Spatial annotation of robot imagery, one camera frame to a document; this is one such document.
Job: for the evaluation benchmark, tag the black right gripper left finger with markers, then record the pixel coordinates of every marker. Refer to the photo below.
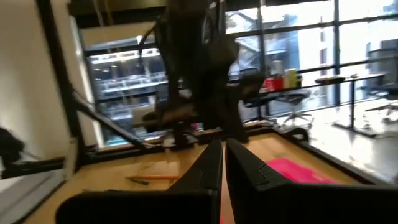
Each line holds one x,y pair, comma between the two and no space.
192,205

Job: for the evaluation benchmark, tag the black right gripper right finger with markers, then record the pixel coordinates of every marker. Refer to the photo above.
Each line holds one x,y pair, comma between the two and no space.
280,205

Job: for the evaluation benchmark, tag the clear supply box pink lid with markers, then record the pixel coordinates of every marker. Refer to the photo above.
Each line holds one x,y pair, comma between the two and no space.
295,172

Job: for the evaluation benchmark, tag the orange pencil with red eraser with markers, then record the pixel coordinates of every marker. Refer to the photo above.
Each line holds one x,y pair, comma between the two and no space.
155,177

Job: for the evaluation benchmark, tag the small dark green cap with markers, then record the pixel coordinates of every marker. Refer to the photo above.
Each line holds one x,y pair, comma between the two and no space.
139,181

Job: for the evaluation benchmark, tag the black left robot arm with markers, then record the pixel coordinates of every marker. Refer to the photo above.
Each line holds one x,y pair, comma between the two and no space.
202,62

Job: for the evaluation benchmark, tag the black office chair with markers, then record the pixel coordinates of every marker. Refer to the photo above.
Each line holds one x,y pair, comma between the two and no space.
293,99

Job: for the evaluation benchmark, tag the red container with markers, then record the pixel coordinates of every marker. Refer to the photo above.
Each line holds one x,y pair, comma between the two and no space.
273,84

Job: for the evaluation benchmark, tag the yellow green container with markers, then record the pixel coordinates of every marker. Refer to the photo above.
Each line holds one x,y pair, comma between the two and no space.
291,77

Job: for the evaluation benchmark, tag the white container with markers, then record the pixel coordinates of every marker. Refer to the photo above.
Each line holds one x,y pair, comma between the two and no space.
276,67

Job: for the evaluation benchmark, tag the long black desk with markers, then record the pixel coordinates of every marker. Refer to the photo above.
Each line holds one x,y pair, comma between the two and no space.
342,78

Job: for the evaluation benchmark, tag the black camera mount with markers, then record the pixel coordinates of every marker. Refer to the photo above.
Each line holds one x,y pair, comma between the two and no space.
9,146

